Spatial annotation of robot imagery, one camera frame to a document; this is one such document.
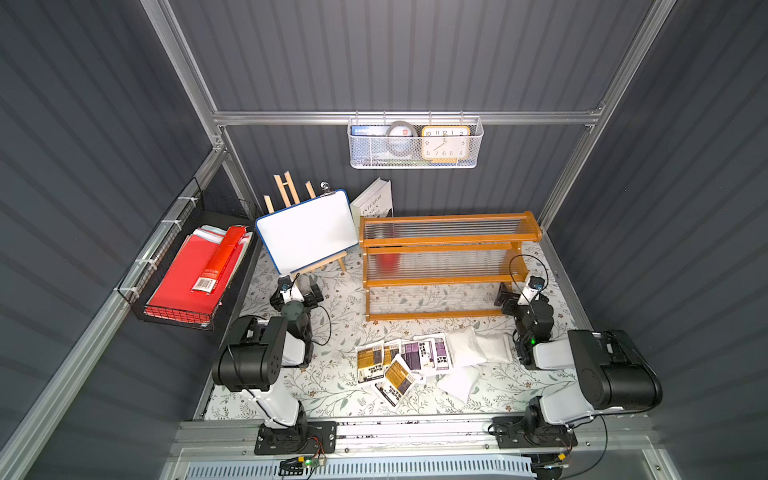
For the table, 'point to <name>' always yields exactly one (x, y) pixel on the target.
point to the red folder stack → (174, 296)
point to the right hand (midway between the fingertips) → (518, 286)
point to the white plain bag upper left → (465, 347)
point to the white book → (375, 201)
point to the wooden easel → (281, 187)
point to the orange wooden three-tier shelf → (439, 267)
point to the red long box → (220, 259)
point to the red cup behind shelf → (388, 263)
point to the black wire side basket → (196, 208)
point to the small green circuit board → (294, 466)
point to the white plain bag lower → (459, 383)
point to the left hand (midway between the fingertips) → (297, 281)
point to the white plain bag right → (494, 348)
